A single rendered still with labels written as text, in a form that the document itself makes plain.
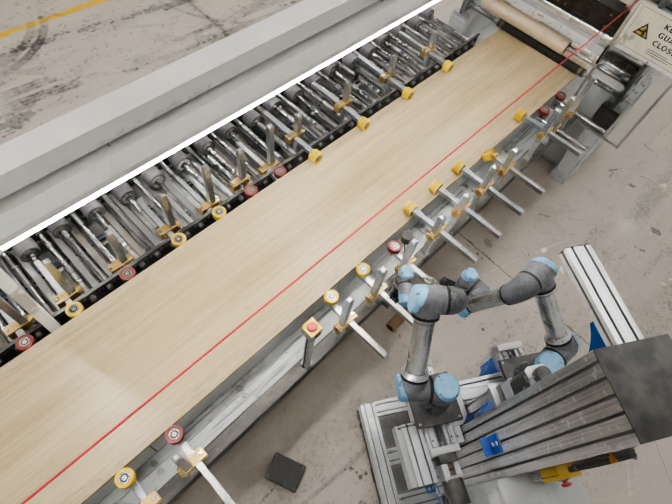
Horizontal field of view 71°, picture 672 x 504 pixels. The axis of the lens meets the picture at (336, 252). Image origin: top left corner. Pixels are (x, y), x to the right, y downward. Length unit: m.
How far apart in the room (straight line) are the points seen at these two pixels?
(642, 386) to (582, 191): 3.54
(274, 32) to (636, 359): 1.28
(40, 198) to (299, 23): 0.72
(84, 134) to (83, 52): 4.50
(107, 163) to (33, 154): 0.14
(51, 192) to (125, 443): 1.51
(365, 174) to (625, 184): 2.93
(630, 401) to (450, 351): 2.21
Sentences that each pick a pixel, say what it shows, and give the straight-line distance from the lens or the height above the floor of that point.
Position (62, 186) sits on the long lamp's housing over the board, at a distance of 1.12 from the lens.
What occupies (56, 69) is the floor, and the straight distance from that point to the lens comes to 5.44.
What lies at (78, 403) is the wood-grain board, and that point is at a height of 0.90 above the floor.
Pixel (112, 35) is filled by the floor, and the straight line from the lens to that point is 5.71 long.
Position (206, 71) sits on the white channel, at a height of 2.46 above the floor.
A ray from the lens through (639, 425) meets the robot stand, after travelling 1.47.
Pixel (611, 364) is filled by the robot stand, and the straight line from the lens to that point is 1.49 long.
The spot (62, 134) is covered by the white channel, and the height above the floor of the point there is 2.46.
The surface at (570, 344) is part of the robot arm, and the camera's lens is 2.39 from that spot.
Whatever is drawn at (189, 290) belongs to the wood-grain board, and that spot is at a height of 0.90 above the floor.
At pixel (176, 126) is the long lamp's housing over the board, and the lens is 1.17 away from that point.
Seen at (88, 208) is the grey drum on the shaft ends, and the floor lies 0.85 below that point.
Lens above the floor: 3.18
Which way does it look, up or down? 59 degrees down
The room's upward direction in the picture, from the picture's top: 11 degrees clockwise
